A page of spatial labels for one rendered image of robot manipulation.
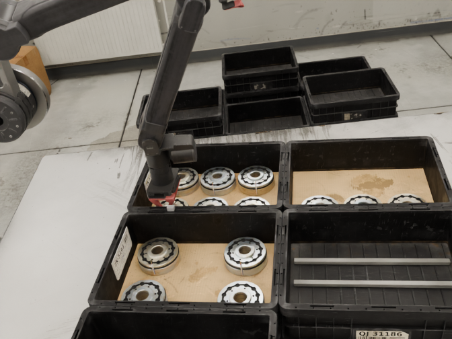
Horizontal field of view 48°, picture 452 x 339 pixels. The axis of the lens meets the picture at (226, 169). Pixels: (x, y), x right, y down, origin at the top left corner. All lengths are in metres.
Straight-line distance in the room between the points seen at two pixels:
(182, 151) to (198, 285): 0.32
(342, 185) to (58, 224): 0.90
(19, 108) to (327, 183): 0.86
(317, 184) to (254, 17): 2.92
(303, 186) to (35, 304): 0.80
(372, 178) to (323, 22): 2.96
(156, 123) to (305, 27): 3.26
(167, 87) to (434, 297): 0.73
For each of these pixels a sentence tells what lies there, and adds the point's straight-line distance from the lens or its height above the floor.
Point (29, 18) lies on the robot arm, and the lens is 1.06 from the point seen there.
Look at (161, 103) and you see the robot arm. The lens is 1.15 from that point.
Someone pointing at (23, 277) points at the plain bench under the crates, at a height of 0.70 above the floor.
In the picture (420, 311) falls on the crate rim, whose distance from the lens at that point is 1.05.
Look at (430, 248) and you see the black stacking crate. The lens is 1.31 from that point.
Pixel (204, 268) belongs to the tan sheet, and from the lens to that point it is 1.27.
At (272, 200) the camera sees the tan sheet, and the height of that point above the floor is 0.83.
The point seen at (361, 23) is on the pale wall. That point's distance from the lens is 4.43.
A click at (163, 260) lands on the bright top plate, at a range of 1.27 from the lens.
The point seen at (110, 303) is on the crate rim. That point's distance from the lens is 1.12.
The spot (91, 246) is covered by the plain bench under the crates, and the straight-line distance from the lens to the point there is 1.62.
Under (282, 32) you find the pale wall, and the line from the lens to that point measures 4.33.
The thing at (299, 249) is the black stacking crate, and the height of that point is 0.83.
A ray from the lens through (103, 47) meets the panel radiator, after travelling 4.32.
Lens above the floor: 1.74
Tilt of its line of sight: 35 degrees down
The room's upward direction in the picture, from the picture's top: 8 degrees counter-clockwise
